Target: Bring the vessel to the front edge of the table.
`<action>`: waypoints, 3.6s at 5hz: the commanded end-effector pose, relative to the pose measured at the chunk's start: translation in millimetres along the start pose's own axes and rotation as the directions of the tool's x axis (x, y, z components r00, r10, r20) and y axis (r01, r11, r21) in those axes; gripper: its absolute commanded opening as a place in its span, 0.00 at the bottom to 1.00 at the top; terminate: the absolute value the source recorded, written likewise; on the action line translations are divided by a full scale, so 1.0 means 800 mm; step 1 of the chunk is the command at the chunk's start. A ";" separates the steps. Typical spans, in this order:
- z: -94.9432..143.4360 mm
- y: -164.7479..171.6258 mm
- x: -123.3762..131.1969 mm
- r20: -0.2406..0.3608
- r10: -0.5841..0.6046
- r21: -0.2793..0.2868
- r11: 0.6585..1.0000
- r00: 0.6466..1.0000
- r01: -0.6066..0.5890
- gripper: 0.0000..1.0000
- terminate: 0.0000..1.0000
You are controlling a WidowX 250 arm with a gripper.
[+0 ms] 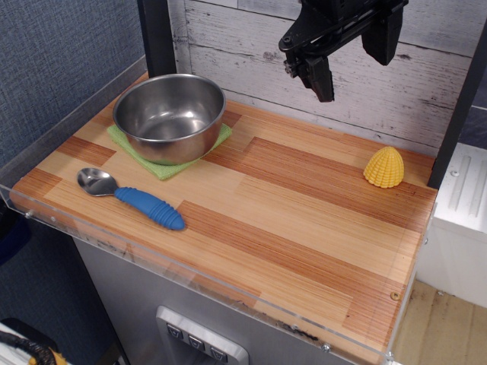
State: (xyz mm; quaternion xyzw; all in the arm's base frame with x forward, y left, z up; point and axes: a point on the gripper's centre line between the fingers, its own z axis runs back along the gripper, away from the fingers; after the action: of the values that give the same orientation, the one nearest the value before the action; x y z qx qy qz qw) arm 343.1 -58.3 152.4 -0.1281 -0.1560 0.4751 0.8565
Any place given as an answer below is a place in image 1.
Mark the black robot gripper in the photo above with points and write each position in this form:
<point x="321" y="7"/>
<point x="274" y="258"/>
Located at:
<point x="322" y="27"/>

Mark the stainless steel bowl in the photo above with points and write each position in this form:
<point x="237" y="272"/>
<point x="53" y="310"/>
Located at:
<point x="171" y="119"/>

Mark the clear acrylic counter guard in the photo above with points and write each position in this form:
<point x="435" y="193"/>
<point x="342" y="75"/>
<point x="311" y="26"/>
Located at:
<point x="280" y="223"/>

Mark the yellow plastic corn piece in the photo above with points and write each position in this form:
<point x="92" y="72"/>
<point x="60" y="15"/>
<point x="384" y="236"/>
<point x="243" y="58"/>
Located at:
<point x="385" y="169"/>

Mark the white side cabinet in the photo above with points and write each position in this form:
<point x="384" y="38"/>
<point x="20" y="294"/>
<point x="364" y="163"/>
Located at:
<point x="453" y="258"/>

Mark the green microfiber cloth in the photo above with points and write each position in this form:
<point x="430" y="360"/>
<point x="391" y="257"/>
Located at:
<point x="162" y="172"/>

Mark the silver toy fridge cabinet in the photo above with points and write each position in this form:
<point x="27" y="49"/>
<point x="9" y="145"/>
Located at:
<point x="131" y="296"/>

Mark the grey dispenser button panel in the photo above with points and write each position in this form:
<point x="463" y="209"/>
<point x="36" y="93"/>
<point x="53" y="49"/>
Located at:
<point x="200" y="338"/>

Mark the yellow object bottom left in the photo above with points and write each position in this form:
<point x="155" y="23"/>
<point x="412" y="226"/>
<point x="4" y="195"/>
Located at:
<point x="47" y="356"/>

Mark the black right frame post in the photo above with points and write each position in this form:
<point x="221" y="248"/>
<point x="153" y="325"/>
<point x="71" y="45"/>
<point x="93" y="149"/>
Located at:
<point x="460" y="113"/>

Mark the black vertical frame post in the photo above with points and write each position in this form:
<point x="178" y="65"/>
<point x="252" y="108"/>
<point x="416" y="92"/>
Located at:
<point x="158" y="21"/>

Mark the blue handled metal spoon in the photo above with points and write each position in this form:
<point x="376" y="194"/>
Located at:
<point x="98" y="183"/>

